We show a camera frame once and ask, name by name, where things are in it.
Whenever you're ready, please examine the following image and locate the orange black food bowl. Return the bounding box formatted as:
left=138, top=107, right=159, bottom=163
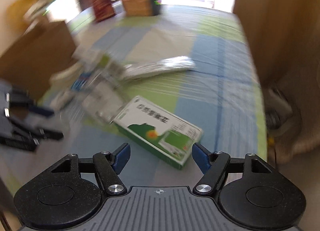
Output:
left=121, top=0, right=162, bottom=16

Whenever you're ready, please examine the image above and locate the green white spray box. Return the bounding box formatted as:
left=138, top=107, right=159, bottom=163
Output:
left=113, top=96, right=203, bottom=169

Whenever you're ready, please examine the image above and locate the dark red gift bag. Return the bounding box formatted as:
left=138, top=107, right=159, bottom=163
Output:
left=88, top=0, right=116, bottom=22

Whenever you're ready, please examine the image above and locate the brown cardboard box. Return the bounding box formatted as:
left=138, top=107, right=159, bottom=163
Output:
left=1, top=21, right=76, bottom=100

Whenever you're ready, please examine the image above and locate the white green medicine box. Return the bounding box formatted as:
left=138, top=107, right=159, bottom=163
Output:
left=81, top=52, right=125, bottom=80

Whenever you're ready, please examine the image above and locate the remote control in plastic bag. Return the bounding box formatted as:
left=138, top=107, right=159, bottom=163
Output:
left=121, top=56, right=196, bottom=81

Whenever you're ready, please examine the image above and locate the wire rack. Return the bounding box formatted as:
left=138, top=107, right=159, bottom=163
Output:
left=81, top=70, right=129, bottom=124

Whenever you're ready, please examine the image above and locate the blue white tissue pack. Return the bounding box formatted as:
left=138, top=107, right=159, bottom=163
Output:
left=70, top=71, right=92, bottom=92

